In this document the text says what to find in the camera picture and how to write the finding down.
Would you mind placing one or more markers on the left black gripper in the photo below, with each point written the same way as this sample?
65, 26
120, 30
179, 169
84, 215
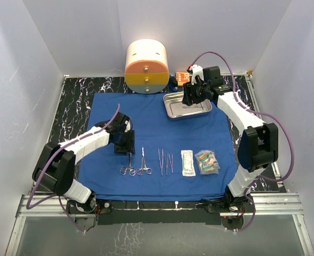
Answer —
129, 147

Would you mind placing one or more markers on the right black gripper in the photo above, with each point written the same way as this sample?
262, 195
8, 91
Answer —
189, 94

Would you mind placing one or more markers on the steel instrument tray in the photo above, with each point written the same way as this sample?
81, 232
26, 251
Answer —
173, 105

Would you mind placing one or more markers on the remaining ring-handled clamp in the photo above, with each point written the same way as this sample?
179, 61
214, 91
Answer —
132, 172

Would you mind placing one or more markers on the steel forceps ring handles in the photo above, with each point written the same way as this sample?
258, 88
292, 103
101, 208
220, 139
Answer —
143, 169

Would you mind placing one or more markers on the long serrated steel forceps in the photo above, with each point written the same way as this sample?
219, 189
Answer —
161, 160

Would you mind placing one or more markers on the steel tweezers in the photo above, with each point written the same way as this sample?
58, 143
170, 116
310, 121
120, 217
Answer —
166, 164
170, 156

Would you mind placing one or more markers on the blue surgical cloth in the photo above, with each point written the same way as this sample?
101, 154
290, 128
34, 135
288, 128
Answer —
99, 170

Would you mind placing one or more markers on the long white green pouch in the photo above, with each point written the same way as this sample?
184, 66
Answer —
188, 169

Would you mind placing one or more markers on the white blue supply packet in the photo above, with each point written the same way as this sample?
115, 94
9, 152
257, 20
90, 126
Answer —
216, 164

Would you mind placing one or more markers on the green clear supply packet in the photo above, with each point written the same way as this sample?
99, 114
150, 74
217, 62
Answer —
205, 162

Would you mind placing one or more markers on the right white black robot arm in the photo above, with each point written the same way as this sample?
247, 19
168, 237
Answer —
258, 147

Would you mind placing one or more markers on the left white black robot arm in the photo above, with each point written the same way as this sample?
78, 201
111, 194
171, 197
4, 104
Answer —
55, 169

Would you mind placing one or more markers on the blue black clip tool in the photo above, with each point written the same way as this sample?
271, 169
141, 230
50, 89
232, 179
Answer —
173, 84

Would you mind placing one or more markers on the small orange spiral notebook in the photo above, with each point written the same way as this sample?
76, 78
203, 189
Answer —
182, 78

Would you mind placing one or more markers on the round three-drawer storage box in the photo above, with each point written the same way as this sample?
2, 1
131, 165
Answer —
146, 67

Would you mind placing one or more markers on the aluminium frame rail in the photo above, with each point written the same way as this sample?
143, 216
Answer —
273, 226

